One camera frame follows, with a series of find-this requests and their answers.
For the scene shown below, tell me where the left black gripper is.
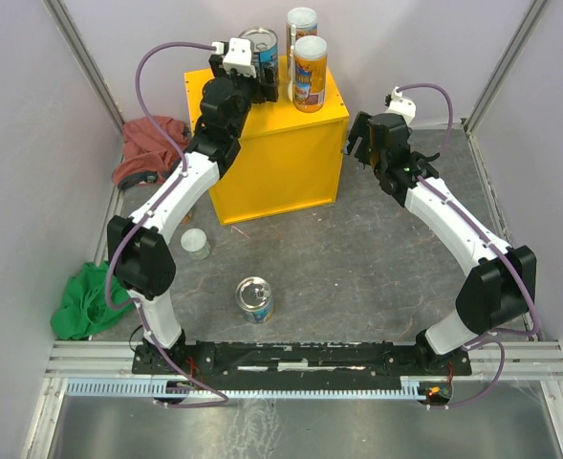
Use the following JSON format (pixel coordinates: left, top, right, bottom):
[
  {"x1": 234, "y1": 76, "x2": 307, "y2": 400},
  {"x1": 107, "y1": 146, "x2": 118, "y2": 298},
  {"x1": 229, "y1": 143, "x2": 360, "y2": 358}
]
[{"x1": 210, "y1": 55, "x2": 279, "y2": 139}]

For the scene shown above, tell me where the blue soup can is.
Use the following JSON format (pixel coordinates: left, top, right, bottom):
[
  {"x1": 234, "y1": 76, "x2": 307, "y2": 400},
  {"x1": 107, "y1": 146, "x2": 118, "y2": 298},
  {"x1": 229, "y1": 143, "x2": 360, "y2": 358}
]
[
  {"x1": 239, "y1": 27, "x2": 278, "y2": 76},
  {"x1": 235, "y1": 276, "x2": 273, "y2": 324}
]

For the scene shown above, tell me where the orange snack can with spoon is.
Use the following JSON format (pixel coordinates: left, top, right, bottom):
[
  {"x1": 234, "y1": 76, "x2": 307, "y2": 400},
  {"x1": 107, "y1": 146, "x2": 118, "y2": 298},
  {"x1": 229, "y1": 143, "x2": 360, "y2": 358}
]
[{"x1": 290, "y1": 35, "x2": 328, "y2": 113}]

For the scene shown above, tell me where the tall snack can with spoon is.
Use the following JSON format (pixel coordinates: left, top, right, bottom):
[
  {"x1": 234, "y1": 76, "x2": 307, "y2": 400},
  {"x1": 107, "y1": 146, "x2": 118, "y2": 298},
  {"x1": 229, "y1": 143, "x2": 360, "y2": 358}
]
[{"x1": 286, "y1": 7, "x2": 318, "y2": 56}]

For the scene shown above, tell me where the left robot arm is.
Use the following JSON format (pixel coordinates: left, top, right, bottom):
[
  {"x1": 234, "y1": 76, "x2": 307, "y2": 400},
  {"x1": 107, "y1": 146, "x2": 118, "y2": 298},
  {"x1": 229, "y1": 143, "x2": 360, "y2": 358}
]
[{"x1": 107, "y1": 47, "x2": 275, "y2": 373}]

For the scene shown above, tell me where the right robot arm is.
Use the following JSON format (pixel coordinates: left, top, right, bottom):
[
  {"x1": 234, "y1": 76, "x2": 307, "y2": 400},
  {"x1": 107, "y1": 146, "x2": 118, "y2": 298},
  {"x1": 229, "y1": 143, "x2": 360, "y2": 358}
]
[{"x1": 347, "y1": 111, "x2": 536, "y2": 374}]

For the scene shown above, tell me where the yellow wooden box counter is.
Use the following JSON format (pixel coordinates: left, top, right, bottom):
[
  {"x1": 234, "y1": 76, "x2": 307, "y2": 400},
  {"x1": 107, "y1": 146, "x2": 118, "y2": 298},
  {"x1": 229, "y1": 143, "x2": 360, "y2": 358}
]
[{"x1": 209, "y1": 73, "x2": 349, "y2": 225}]

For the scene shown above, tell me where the red crumpled cloth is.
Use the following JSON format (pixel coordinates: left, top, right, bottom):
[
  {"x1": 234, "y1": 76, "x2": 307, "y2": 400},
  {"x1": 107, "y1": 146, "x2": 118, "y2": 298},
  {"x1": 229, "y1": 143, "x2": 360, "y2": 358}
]
[{"x1": 112, "y1": 118, "x2": 180, "y2": 191}]

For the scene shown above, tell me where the small orange jar white lid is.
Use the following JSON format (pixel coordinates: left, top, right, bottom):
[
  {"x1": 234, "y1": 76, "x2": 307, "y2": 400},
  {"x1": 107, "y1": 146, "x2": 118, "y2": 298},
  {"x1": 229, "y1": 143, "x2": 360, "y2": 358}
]
[{"x1": 181, "y1": 210, "x2": 193, "y2": 225}]

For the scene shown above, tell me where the blue soup can front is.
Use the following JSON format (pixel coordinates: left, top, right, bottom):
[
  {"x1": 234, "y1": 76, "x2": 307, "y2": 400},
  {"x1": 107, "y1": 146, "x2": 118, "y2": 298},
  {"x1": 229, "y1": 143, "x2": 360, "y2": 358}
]
[{"x1": 235, "y1": 276, "x2": 273, "y2": 324}]

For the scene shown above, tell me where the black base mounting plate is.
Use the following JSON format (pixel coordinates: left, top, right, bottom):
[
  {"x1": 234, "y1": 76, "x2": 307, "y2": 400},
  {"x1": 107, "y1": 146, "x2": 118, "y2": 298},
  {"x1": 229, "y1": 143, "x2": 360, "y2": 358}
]
[{"x1": 132, "y1": 329, "x2": 473, "y2": 391}]

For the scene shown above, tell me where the green crumpled cloth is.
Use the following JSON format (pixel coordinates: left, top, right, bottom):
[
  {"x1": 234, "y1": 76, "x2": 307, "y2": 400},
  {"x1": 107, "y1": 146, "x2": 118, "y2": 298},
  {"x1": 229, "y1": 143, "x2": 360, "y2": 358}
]
[{"x1": 50, "y1": 261, "x2": 134, "y2": 340}]

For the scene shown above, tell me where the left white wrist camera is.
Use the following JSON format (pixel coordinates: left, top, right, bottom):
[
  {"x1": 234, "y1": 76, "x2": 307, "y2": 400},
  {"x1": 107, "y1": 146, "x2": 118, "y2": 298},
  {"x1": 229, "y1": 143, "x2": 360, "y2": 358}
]
[{"x1": 209, "y1": 37, "x2": 257, "y2": 78}]

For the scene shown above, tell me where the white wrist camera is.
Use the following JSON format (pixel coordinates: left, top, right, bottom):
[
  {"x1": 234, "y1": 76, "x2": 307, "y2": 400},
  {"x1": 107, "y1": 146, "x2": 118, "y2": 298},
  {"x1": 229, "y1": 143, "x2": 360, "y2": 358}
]
[
  {"x1": 385, "y1": 86, "x2": 416, "y2": 125},
  {"x1": 209, "y1": 37, "x2": 257, "y2": 78}
]

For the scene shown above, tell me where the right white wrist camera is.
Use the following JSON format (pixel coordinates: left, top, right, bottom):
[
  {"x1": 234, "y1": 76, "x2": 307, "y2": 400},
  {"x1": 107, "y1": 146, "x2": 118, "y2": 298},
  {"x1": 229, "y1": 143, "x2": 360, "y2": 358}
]
[{"x1": 385, "y1": 86, "x2": 416, "y2": 125}]

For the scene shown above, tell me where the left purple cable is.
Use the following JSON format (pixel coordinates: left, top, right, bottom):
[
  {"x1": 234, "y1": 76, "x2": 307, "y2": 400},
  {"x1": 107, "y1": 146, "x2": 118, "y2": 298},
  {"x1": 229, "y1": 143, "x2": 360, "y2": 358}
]
[{"x1": 104, "y1": 41, "x2": 232, "y2": 410}]

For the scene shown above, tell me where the right aluminium corner post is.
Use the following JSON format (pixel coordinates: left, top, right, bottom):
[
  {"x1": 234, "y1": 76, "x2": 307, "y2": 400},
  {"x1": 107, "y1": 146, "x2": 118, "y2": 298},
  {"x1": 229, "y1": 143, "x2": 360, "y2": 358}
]
[{"x1": 463, "y1": 0, "x2": 549, "y2": 135}]

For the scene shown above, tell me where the aluminium corner post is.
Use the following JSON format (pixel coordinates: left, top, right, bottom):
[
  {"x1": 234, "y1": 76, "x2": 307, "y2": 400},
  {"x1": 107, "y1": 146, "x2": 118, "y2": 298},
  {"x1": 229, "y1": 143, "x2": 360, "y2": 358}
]
[
  {"x1": 463, "y1": 0, "x2": 549, "y2": 135},
  {"x1": 43, "y1": 0, "x2": 124, "y2": 133}
]

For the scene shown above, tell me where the left aluminium corner post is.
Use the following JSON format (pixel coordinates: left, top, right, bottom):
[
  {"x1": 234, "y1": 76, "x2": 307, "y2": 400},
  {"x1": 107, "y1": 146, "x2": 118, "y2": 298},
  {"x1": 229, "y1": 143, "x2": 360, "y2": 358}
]
[{"x1": 43, "y1": 0, "x2": 124, "y2": 133}]

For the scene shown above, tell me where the light blue cable duct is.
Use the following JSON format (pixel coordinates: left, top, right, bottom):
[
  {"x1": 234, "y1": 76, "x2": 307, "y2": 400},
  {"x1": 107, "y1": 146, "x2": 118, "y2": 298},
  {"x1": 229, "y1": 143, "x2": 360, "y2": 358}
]
[{"x1": 65, "y1": 376, "x2": 428, "y2": 401}]

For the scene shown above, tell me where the aluminium front frame rail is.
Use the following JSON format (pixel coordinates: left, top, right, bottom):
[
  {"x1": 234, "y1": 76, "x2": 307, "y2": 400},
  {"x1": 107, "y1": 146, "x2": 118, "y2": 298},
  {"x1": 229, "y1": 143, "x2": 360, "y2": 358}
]
[{"x1": 23, "y1": 341, "x2": 563, "y2": 458}]

